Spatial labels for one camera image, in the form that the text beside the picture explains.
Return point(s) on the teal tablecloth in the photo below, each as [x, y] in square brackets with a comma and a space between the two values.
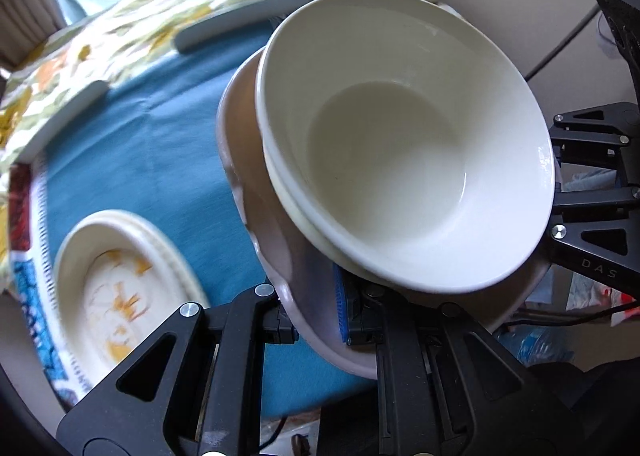
[150, 146]

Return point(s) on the white bowl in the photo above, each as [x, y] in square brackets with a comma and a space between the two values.
[400, 161]

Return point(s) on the white plastic bag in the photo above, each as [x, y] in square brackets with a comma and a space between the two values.
[595, 291]

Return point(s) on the floral blanket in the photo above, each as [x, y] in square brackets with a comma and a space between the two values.
[150, 1]

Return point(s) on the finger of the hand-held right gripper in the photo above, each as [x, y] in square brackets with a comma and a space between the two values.
[590, 116]
[595, 198]

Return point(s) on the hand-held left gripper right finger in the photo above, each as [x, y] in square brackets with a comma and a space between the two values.
[340, 306]

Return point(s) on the yellow printed plate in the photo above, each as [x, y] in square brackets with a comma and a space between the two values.
[115, 296]

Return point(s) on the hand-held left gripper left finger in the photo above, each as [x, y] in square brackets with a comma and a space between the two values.
[240, 326]

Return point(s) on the beige curtain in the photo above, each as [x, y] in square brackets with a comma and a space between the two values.
[25, 11]

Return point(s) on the pink bowl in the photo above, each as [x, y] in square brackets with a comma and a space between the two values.
[310, 306]

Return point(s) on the white plate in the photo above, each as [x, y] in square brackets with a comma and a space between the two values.
[189, 272]
[204, 288]

